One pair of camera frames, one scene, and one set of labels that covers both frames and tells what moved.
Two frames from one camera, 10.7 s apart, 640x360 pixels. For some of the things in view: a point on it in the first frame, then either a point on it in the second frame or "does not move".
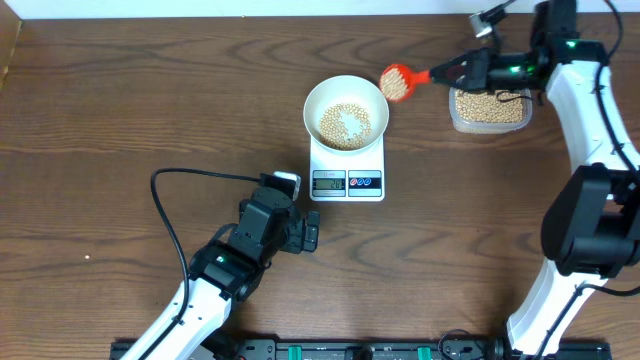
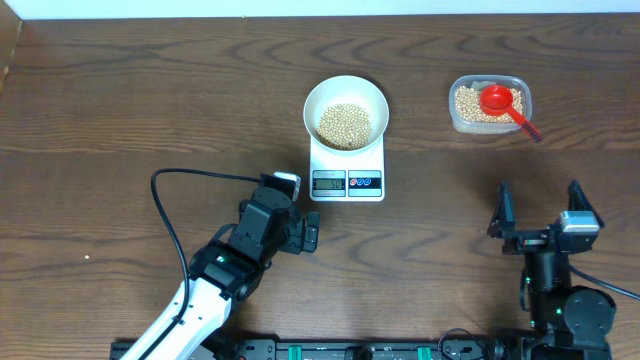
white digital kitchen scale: [347, 177] does not move
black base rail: [370, 349] does not move
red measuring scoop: [397, 81] -> [497, 100]
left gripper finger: [311, 230] does not move
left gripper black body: [287, 236] does not move
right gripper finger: [450, 73] -> [579, 201]
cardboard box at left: [10, 28] does not move
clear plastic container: [487, 112] does not move
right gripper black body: [503, 71] -> [525, 242]
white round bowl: [346, 89] does not move
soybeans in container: [504, 106] does not move
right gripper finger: [456, 78] -> [503, 221]
